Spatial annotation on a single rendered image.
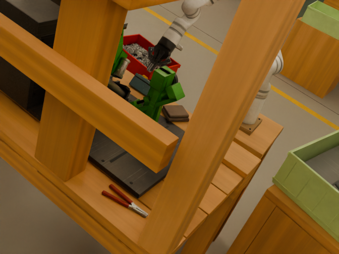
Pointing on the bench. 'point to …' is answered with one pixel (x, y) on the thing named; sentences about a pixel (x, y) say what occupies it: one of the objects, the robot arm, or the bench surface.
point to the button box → (140, 83)
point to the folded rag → (175, 113)
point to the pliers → (123, 201)
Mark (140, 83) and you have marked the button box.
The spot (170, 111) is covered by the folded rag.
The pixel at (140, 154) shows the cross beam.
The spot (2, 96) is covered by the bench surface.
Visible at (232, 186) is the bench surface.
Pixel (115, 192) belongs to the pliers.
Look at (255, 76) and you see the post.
